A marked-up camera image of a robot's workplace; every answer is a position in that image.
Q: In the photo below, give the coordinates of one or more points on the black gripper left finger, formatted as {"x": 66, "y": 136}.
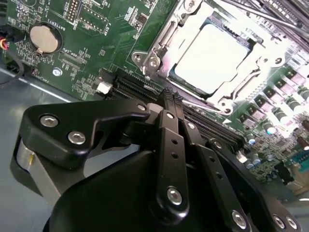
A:
{"x": 171, "y": 157}

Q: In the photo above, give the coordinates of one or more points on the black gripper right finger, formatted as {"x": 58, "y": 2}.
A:
{"x": 217, "y": 169}

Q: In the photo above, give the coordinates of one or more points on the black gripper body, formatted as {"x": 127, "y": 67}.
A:
{"x": 108, "y": 198}

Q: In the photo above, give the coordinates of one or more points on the silver square CPU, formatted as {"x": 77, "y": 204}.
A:
{"x": 210, "y": 58}

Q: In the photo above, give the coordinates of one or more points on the metal socket cover frame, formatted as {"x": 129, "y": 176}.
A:
{"x": 183, "y": 31}

